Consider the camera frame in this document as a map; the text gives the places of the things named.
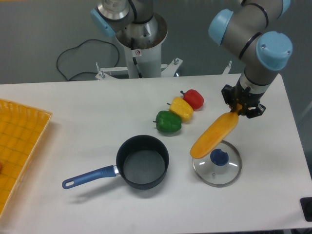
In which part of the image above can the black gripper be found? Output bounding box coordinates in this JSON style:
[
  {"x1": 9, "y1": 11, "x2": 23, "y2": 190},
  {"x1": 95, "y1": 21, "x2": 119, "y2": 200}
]
[{"x1": 221, "y1": 84, "x2": 266, "y2": 118}]

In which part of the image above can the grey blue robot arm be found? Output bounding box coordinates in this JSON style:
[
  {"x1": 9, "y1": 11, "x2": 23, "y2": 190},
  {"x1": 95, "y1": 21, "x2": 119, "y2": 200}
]
[{"x1": 208, "y1": 0, "x2": 293, "y2": 118}]

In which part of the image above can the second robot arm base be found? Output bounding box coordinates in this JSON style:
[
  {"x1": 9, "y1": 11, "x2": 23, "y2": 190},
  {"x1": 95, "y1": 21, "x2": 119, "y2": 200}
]
[{"x1": 90, "y1": 0, "x2": 154, "y2": 38}]

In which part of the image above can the red bell pepper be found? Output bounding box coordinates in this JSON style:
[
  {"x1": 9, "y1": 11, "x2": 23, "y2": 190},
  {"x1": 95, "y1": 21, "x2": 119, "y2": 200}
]
[{"x1": 180, "y1": 89, "x2": 204, "y2": 110}]

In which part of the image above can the glass lid blue knob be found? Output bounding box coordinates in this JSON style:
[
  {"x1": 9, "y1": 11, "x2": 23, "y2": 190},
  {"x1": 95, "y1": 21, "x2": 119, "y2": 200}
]
[{"x1": 192, "y1": 140, "x2": 242, "y2": 188}]

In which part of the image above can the yellow bell pepper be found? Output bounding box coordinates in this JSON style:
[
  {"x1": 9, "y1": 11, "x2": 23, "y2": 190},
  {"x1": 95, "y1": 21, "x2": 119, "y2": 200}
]
[{"x1": 167, "y1": 97, "x2": 194, "y2": 122}]

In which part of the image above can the green bell pepper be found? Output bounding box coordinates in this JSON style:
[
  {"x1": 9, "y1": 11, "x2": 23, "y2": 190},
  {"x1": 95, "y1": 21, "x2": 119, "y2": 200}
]
[{"x1": 153, "y1": 111, "x2": 182, "y2": 133}]

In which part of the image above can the black box at table edge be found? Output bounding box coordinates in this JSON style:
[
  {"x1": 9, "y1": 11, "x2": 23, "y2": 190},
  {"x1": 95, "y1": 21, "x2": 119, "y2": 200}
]
[{"x1": 300, "y1": 197, "x2": 312, "y2": 222}]

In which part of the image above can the yellow plastic basket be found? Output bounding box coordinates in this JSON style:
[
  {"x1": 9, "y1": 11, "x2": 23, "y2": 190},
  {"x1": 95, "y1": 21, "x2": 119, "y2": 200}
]
[{"x1": 0, "y1": 99, "x2": 52, "y2": 213}]

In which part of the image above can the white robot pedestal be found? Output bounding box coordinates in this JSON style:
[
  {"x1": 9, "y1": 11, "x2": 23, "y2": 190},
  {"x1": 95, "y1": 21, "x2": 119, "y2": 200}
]
[{"x1": 95, "y1": 12, "x2": 183, "y2": 80}]

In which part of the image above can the dark pot blue handle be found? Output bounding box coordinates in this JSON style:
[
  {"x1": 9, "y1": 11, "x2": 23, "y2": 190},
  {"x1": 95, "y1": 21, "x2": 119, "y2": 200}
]
[{"x1": 62, "y1": 135, "x2": 169, "y2": 190}]

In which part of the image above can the black cable on floor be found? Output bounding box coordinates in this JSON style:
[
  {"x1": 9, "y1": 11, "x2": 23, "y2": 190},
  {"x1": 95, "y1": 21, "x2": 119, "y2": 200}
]
[{"x1": 56, "y1": 39, "x2": 120, "y2": 81}]

